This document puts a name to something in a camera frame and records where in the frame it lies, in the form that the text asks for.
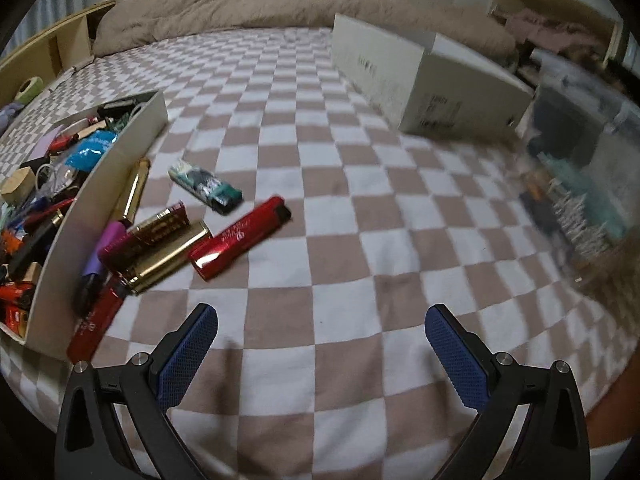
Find pale blue curtain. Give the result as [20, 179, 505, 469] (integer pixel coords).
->
[30, 0, 91, 28]

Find beige duvet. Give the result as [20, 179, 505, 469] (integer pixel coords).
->
[92, 0, 518, 58]

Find white cardboard container box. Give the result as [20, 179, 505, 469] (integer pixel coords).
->
[0, 90, 168, 361]

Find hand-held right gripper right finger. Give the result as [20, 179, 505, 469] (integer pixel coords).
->
[424, 303, 593, 480]

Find blue plastic packet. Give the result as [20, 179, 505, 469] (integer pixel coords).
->
[65, 130, 118, 168]

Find wooden oval case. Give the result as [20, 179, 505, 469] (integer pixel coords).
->
[0, 167, 36, 203]

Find green patterned lighter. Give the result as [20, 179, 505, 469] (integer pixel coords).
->
[168, 158, 243, 215]

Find glossy red lighter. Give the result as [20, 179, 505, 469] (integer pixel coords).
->
[66, 275, 126, 363]

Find purple plush toy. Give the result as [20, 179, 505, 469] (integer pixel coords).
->
[0, 102, 23, 136]

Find purple lighter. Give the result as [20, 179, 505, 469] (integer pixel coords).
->
[75, 220, 128, 311]

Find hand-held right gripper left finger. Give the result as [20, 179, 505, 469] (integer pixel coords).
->
[54, 303, 219, 480]

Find pink folded clothes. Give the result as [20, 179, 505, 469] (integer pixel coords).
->
[505, 7, 581, 51]

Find wide gold lighter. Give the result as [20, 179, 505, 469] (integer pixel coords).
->
[122, 220, 213, 295]

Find purple notepad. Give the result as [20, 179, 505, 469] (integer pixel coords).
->
[30, 127, 63, 161]

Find white shoebox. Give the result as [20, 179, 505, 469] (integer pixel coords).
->
[331, 12, 536, 137]

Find checkered bed sheet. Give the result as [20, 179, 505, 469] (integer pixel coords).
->
[0, 27, 621, 480]

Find wall closet shelf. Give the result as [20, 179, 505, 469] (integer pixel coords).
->
[487, 0, 626, 68]

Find red lighter with black cap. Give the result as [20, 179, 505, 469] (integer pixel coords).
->
[189, 196, 292, 281]

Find clear plastic bin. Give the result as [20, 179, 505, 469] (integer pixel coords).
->
[515, 50, 640, 291]

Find maroon and gold lighter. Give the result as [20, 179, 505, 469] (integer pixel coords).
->
[98, 201, 190, 273]

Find slim gold lighter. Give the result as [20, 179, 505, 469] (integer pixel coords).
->
[107, 157, 152, 226]

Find wooden headboard shelf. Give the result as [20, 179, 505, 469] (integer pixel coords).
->
[0, 0, 118, 106]

